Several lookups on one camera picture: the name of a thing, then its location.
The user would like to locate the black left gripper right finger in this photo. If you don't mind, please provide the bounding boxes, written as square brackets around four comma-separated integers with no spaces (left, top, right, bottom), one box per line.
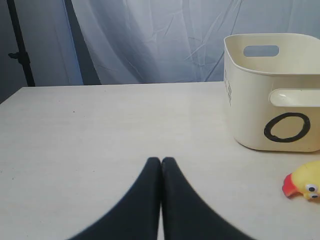
[161,157,252,240]

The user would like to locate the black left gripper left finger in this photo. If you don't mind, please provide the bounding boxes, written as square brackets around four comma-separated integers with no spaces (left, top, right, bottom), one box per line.
[71,157,161,240]

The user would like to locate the broken chicken head with tube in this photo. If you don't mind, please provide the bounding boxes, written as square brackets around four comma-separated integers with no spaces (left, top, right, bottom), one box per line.
[282,160,320,201]

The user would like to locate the cream bin marked O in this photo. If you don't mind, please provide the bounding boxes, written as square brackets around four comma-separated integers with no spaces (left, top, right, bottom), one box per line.
[223,33,320,152]

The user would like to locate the white backdrop curtain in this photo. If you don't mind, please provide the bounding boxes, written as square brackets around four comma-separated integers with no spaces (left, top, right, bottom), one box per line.
[0,0,320,87]

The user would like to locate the black light stand pole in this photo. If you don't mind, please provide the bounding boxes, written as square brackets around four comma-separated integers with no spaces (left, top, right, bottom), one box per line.
[6,0,36,87]

